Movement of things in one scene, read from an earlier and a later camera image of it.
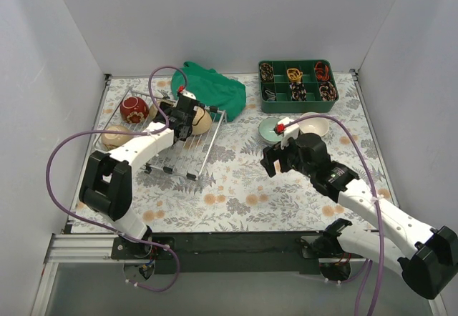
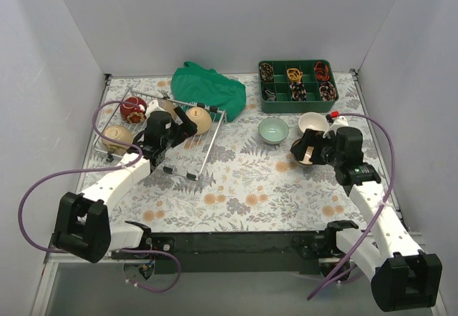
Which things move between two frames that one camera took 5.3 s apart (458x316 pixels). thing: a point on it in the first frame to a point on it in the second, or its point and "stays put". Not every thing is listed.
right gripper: [274, 157] to [311, 148]
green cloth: [224, 97] stays put
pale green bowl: [266, 130] stays put
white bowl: [318, 125] stays put
